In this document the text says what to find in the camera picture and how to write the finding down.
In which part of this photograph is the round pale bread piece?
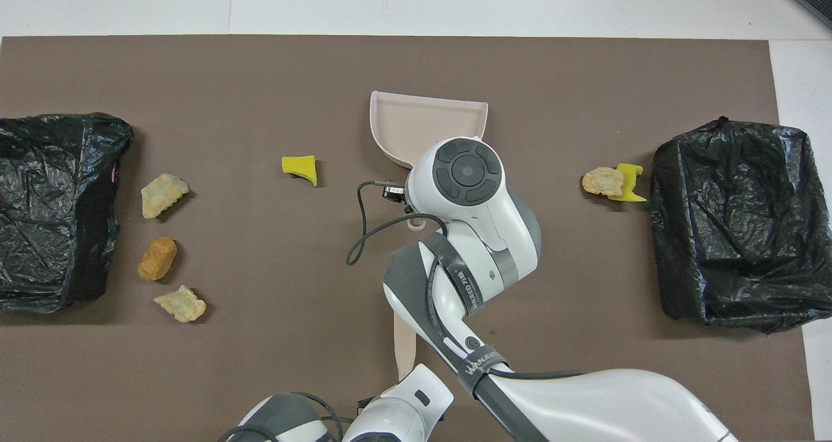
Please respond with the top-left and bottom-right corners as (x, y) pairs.
(581, 167), (625, 198)

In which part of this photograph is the brown table mat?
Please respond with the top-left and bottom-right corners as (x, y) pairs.
(0, 35), (815, 442)

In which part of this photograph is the pale chunky bread piece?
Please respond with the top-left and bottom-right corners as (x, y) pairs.
(141, 173), (190, 220)

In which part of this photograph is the pale scalloped bread piece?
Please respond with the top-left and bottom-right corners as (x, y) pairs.
(153, 285), (207, 324)

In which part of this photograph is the beige plastic dustpan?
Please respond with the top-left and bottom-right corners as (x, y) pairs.
(369, 91), (489, 229)

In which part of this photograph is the black bag lined bin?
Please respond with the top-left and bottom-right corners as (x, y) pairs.
(0, 112), (135, 314)
(650, 117), (832, 335)

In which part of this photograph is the beige hand brush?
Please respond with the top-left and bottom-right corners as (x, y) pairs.
(393, 311), (417, 381)

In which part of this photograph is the orange brown bread roll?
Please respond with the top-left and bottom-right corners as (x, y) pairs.
(137, 237), (178, 282)

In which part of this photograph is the yellow sponge wedge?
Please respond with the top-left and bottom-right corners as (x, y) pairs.
(281, 155), (319, 188)

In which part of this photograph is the curled yellow sponge piece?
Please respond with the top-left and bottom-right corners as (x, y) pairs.
(610, 162), (649, 203)

